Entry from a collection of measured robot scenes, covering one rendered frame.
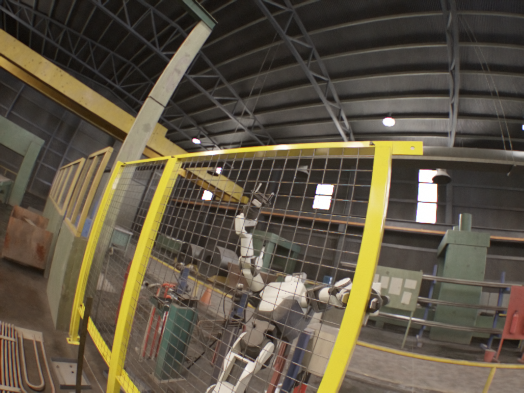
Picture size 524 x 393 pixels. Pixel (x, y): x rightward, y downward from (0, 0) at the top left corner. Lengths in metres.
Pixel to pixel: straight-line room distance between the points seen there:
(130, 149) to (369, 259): 2.50
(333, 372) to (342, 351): 0.07
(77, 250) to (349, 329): 2.35
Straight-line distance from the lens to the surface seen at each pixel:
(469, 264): 9.28
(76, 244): 2.55
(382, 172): 0.75
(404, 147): 0.85
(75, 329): 2.67
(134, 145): 2.77
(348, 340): 0.69
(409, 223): 13.72
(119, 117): 13.57
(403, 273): 6.64
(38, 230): 4.16
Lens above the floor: 1.38
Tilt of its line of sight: 15 degrees up
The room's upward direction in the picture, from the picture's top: 16 degrees clockwise
